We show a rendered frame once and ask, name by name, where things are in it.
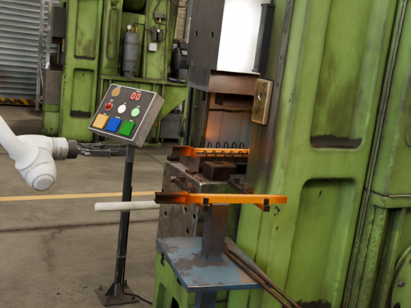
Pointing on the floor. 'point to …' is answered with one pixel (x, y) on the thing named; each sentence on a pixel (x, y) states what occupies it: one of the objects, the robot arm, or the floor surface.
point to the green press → (112, 65)
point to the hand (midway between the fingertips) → (116, 150)
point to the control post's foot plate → (104, 295)
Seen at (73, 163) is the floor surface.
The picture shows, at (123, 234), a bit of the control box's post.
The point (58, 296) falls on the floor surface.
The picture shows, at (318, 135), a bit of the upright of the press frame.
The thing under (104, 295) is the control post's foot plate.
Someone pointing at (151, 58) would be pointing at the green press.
